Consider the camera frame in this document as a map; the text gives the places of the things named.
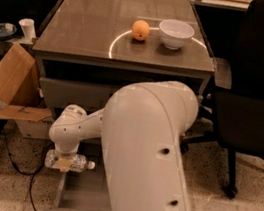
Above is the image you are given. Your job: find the dark blue plate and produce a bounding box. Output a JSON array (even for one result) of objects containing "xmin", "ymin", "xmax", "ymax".
[{"xmin": 0, "ymin": 22, "xmax": 17, "ymax": 41}]

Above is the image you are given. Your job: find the white paper cup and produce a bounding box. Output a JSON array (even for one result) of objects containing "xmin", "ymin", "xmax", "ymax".
[{"xmin": 19, "ymin": 18, "xmax": 36, "ymax": 40}]

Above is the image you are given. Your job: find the clear plastic water bottle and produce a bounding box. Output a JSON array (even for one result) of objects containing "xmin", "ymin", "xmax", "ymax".
[{"xmin": 44, "ymin": 149, "xmax": 96, "ymax": 173}]

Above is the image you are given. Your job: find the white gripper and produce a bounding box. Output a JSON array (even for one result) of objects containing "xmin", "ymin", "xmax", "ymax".
[{"xmin": 54, "ymin": 141, "xmax": 79, "ymax": 172}]

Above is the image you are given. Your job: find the black floor cable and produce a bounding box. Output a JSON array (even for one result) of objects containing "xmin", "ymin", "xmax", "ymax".
[{"xmin": 0, "ymin": 75, "xmax": 67, "ymax": 211}]

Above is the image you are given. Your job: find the orange fruit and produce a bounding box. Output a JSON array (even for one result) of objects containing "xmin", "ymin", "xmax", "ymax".
[{"xmin": 131, "ymin": 20, "xmax": 150, "ymax": 41}]

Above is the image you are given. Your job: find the grey bottom drawer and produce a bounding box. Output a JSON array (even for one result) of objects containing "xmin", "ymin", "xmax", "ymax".
[{"xmin": 44, "ymin": 142, "xmax": 111, "ymax": 211}]

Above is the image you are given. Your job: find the brown cardboard box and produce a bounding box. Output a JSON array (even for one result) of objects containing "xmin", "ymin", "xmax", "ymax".
[{"xmin": 0, "ymin": 40, "xmax": 64, "ymax": 130}]

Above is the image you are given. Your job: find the black office chair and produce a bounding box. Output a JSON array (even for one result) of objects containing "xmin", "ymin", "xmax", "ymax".
[{"xmin": 181, "ymin": 0, "xmax": 264, "ymax": 198}]

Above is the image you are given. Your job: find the grey drawer cabinet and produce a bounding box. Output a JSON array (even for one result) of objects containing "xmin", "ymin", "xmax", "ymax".
[{"xmin": 16, "ymin": 0, "xmax": 226, "ymax": 173}]

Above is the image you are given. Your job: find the white ceramic bowl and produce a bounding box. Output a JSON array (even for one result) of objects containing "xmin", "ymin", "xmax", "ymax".
[{"xmin": 158, "ymin": 19, "xmax": 195, "ymax": 50}]

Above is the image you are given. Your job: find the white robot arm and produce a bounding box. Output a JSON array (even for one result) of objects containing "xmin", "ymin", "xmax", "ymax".
[{"xmin": 49, "ymin": 81, "xmax": 199, "ymax": 211}]

